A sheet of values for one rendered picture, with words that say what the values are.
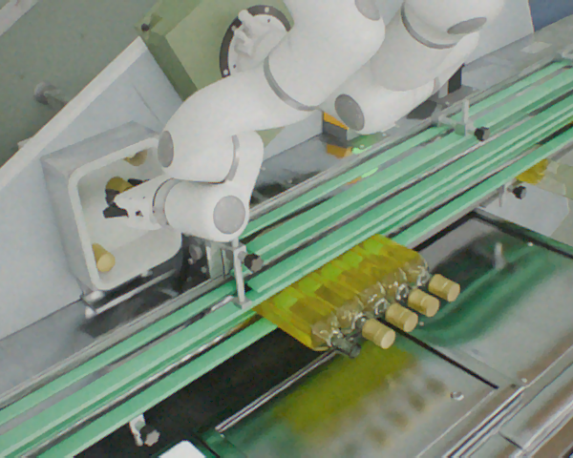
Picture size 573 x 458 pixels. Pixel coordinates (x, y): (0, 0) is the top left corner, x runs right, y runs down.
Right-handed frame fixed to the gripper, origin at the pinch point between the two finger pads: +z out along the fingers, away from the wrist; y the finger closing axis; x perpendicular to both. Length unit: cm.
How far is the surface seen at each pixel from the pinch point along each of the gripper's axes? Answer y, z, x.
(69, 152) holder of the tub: -4.4, 5.2, 8.4
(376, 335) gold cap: 23.8, -22.6, -33.1
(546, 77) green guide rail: 107, -4, -16
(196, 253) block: 9.9, 2.6, -15.6
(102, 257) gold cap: -5.0, 5.7, -9.7
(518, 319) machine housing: 61, -21, -51
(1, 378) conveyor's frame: -26.9, 5.5, -19.9
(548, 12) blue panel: 148, 21, -9
